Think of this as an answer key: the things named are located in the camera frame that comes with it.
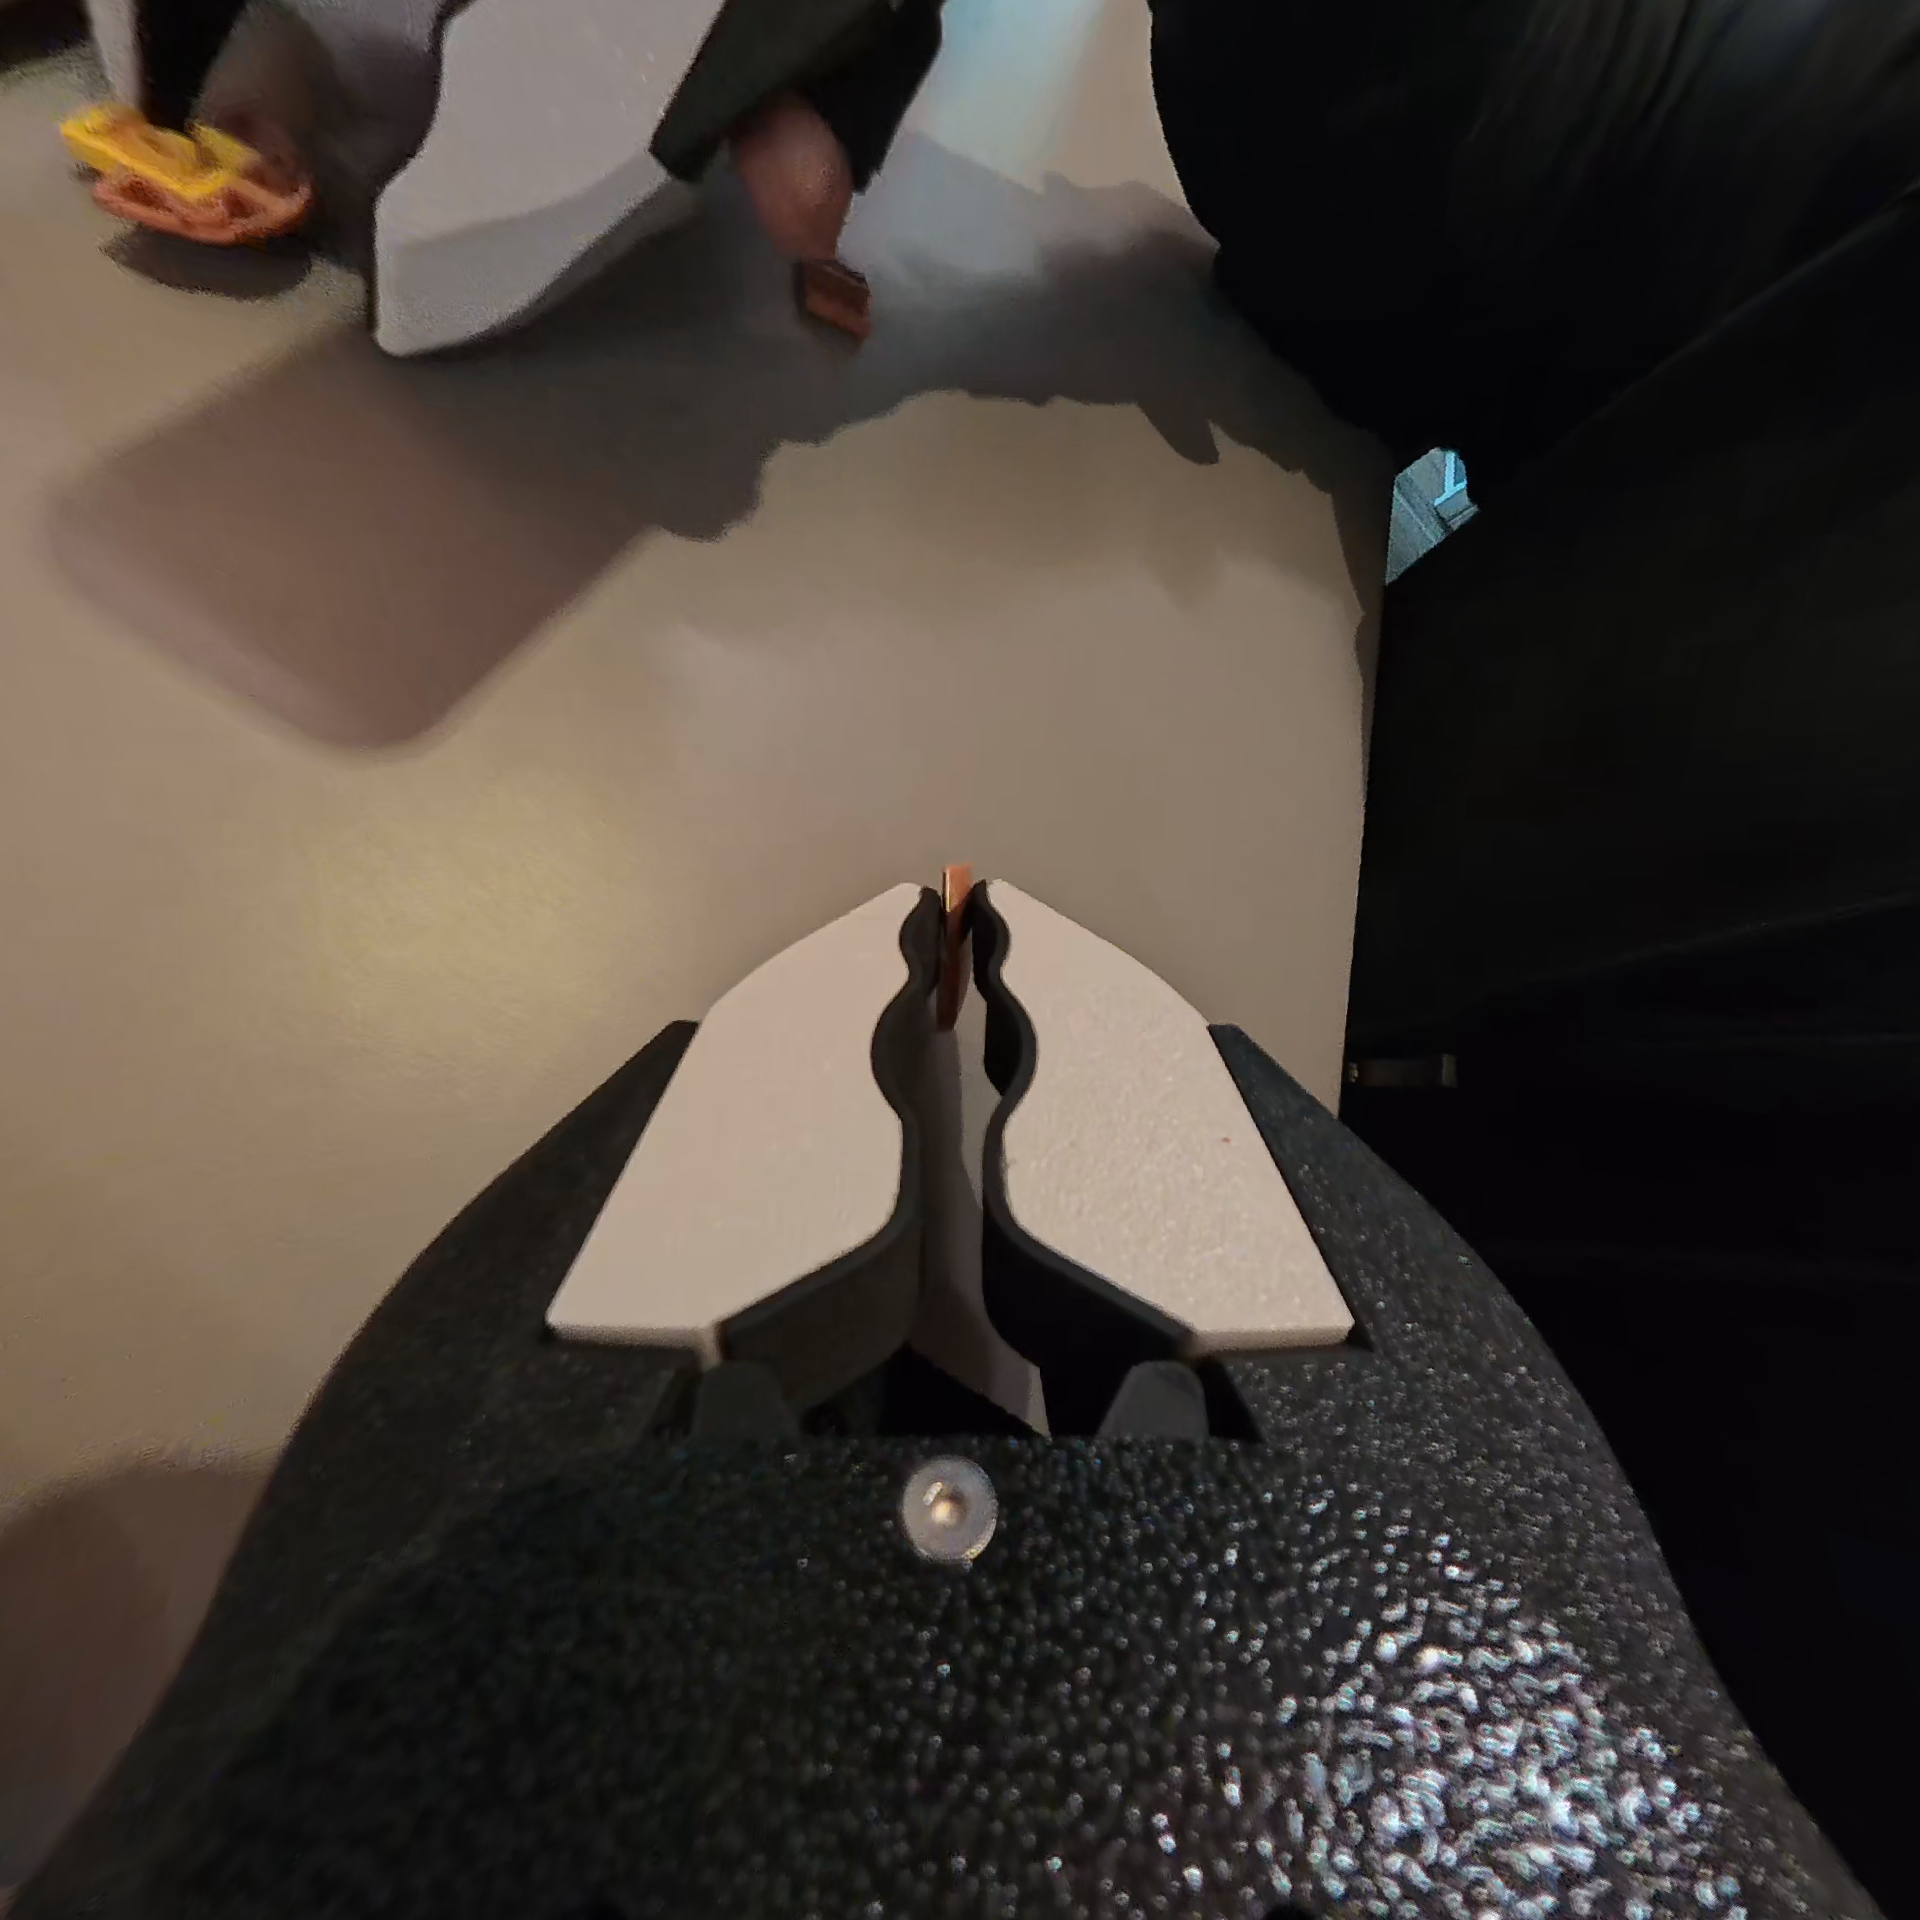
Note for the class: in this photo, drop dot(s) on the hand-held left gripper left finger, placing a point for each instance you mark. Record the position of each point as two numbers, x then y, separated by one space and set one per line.
751 1170

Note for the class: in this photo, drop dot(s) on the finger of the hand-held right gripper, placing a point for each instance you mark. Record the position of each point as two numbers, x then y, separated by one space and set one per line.
527 182
114 46

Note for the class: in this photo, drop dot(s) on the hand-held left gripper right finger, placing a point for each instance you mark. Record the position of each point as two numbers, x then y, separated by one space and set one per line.
1171 1170

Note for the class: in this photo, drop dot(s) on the brown curved brick piece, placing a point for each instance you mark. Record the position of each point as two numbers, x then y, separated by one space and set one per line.
181 166

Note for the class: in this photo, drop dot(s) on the grey desk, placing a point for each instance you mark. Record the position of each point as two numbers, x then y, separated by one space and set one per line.
602 692

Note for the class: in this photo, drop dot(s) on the small brown brick plate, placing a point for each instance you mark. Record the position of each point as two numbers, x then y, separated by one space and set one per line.
834 296

